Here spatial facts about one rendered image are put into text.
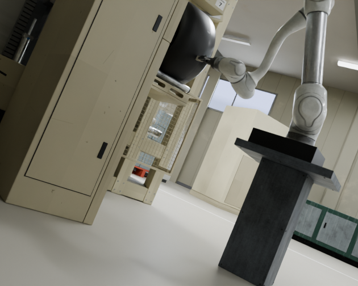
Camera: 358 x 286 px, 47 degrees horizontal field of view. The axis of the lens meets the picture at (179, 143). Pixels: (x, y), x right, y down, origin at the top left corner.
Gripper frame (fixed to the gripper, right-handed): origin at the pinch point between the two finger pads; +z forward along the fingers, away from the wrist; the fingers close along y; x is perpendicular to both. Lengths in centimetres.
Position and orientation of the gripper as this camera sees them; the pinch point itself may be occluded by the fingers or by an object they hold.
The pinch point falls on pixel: (200, 58)
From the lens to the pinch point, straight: 266.5
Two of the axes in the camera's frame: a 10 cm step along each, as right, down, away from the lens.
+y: -7.3, -3.5, -6.0
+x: -4.6, 8.8, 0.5
